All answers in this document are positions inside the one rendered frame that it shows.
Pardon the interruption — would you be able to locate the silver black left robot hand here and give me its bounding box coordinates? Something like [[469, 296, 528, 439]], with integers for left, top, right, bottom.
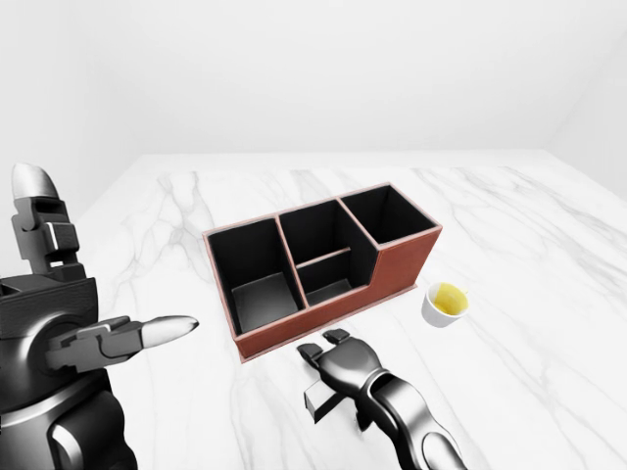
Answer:
[[0, 163, 200, 418]]

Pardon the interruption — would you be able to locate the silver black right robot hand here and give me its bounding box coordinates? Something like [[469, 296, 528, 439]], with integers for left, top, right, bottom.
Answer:
[[296, 328, 388, 425]]

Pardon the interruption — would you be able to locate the red-brown desk caddy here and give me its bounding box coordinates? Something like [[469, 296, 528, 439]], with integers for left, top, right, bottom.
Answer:
[[202, 181, 444, 365]]

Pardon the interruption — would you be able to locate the white mug with yellow inside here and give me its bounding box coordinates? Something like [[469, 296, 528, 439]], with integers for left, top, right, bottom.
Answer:
[[421, 281, 472, 329]]

